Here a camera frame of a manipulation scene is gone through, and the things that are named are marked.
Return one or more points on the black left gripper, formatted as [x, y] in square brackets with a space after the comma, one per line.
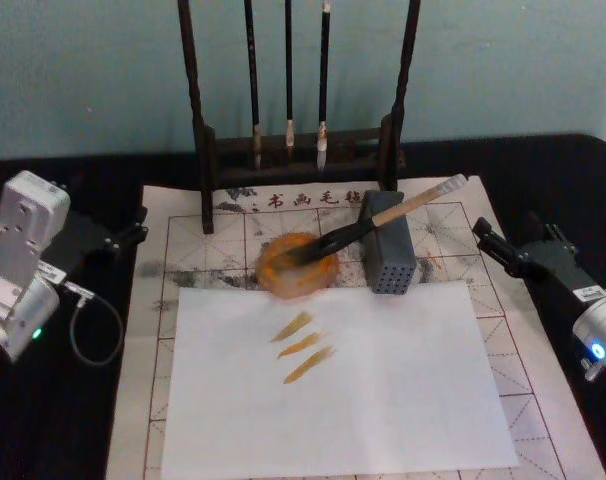
[80, 240]

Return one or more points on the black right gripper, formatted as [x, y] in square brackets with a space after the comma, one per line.
[548, 270]

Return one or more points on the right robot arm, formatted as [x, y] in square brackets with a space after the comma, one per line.
[600, 330]

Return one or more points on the black table cloth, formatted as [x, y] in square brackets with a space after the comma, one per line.
[548, 170]

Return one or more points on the dark wooden brush rack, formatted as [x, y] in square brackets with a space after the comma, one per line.
[202, 150]

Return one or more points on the grey perforated block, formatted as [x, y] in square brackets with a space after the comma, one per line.
[390, 260]

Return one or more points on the calligraphy felt mat with grid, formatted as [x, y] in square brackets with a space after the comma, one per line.
[523, 400]

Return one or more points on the round dish with orange paint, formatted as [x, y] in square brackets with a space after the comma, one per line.
[310, 277]

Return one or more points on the hanging brush with brown tip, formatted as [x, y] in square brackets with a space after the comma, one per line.
[253, 75]

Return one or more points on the thin hanging brush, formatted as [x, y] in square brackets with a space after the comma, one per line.
[288, 75]

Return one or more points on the white paper sheet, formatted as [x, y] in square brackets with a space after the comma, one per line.
[363, 410]

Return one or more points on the hanging brush with white tip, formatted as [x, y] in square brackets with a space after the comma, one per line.
[324, 75]

